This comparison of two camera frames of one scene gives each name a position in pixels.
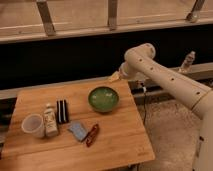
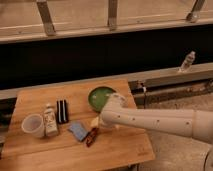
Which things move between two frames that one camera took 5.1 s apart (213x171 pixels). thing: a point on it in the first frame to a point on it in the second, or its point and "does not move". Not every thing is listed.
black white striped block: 62,111 does not move
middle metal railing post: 112,15 does not move
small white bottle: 50,121 does not move
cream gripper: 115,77 to 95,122
